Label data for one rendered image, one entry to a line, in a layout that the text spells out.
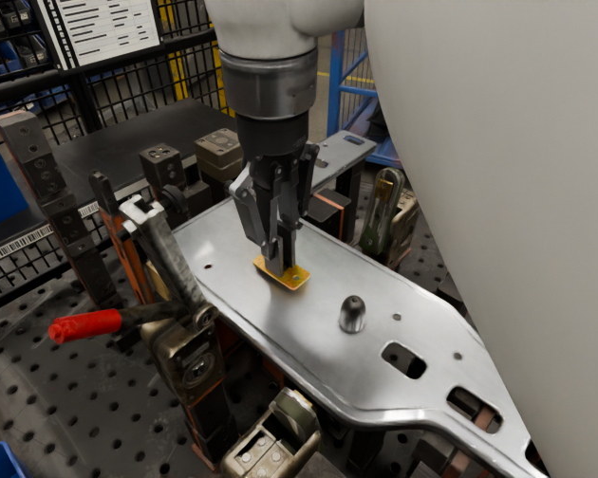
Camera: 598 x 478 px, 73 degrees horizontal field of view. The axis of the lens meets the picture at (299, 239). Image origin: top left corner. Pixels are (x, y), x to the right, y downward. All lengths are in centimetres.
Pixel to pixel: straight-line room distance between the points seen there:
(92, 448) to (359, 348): 52
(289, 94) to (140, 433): 64
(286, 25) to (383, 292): 36
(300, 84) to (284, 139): 6
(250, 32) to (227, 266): 34
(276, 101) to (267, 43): 5
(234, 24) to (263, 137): 10
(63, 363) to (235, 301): 50
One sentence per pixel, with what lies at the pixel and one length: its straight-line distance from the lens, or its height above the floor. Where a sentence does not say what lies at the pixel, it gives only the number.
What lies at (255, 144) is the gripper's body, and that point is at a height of 123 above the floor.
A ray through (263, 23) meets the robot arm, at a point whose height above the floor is 134.
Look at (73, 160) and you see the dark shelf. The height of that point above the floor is 103.
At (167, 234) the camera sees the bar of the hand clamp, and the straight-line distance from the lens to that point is 37.
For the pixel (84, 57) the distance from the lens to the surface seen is 92.
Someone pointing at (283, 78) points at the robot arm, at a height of 130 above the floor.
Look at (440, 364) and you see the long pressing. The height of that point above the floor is 100.
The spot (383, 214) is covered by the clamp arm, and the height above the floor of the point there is 105.
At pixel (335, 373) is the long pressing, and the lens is 49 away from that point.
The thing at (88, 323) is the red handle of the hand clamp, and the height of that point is 114.
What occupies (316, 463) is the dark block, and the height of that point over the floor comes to 112.
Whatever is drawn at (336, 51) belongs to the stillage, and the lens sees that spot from 230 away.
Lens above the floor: 143
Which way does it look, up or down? 43 degrees down
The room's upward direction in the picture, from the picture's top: straight up
